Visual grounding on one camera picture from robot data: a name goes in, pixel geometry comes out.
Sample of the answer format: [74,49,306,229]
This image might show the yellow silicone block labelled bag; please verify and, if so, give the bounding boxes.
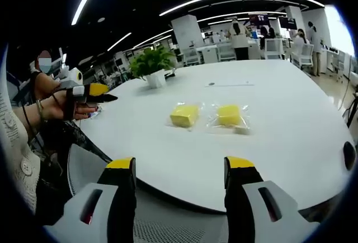
[205,102,252,137]

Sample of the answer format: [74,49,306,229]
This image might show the green potted plant white pot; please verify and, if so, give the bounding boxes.
[128,46,177,89]

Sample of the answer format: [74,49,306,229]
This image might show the person's left hand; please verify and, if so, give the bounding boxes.
[35,74,99,122]

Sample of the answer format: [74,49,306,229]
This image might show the yellow silicone block clear bag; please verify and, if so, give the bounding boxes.
[165,102,205,131]

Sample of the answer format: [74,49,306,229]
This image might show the small white packet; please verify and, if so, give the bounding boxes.
[88,108,103,120]

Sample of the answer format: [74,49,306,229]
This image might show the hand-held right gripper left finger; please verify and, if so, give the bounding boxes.
[44,156,138,243]

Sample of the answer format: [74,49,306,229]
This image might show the black cable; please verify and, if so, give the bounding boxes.
[21,103,39,145]

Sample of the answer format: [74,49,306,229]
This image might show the dark lace garment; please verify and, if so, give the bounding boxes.
[35,118,113,224]

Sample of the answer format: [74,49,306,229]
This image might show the dark wall screen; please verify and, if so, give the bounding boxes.
[249,13,271,28]
[279,16,298,31]

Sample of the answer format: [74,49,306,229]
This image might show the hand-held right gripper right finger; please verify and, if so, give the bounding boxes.
[223,155,314,243]

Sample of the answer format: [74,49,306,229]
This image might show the white knit cardigan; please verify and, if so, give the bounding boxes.
[0,86,40,217]

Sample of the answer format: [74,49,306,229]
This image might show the black oval table inlay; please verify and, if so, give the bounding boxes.
[343,141,357,171]

